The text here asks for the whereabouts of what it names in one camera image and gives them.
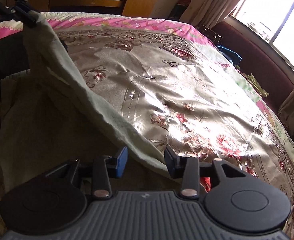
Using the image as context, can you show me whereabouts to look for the black folded garment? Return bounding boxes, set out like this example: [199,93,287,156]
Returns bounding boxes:
[0,33,29,101]

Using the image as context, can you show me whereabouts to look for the green pants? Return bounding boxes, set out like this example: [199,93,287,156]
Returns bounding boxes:
[0,12,179,191]

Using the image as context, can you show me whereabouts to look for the maroon headboard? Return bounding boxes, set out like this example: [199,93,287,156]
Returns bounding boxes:
[213,22,294,114]

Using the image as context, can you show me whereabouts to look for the window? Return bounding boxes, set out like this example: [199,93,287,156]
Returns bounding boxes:
[232,0,294,71]

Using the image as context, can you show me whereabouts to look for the floral bedspread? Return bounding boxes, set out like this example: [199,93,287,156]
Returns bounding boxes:
[0,13,294,239]

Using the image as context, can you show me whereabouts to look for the blue item by headboard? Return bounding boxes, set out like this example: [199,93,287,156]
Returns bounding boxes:
[216,46,242,66]

